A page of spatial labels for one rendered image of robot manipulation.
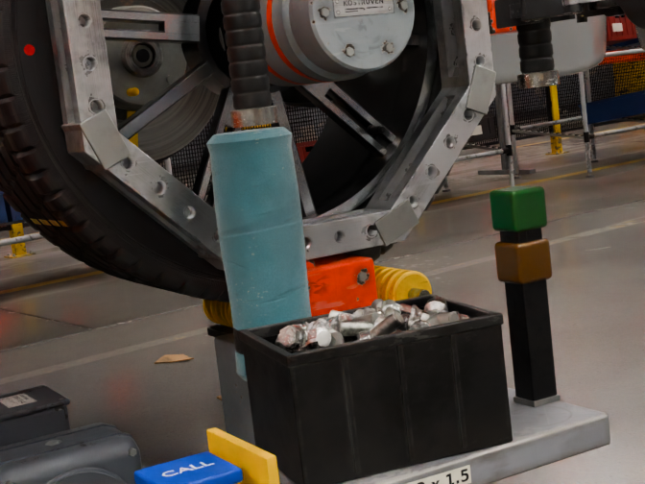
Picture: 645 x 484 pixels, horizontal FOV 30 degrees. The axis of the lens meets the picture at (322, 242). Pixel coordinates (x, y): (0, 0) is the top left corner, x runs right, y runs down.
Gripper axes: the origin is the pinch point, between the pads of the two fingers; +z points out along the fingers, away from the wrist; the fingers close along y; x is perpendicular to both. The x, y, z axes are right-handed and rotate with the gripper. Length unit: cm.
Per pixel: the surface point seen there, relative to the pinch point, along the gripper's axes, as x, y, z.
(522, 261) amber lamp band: -23.8, -13.9, -12.1
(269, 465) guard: -35, -44, -16
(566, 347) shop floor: -83, 122, 147
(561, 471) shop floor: -83, 57, 73
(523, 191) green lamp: -17.2, -13.0, -12.0
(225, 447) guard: -35, -45, -8
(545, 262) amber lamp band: -24.3, -11.2, -12.1
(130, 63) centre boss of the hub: 1, -20, 69
